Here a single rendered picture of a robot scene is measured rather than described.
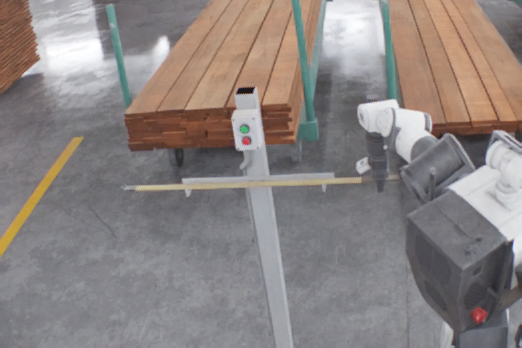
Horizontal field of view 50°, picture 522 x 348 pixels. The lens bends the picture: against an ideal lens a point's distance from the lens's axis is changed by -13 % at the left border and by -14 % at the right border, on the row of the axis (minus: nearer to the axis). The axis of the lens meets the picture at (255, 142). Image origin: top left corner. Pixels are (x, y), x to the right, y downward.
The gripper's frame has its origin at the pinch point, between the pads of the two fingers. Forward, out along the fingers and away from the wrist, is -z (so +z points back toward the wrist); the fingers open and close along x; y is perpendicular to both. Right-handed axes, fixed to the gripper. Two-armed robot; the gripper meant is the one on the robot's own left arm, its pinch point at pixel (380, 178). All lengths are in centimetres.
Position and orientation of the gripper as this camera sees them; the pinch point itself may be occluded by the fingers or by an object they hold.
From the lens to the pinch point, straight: 202.0
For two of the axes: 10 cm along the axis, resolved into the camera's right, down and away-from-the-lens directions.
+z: -1.3, -8.8, -4.6
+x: 1.5, -4.8, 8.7
